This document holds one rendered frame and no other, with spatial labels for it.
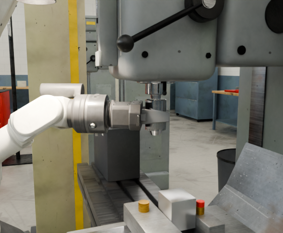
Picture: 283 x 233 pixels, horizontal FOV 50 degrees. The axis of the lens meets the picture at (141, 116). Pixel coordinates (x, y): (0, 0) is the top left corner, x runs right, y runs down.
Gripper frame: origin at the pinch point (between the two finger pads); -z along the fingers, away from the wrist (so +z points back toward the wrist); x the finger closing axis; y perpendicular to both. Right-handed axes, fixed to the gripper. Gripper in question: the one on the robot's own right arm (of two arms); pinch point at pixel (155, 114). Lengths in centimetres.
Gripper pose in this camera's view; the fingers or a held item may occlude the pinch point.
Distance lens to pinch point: 68.8
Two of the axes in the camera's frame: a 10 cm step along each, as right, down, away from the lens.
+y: -0.1, 9.9, 1.5
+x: 0.5, -1.5, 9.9
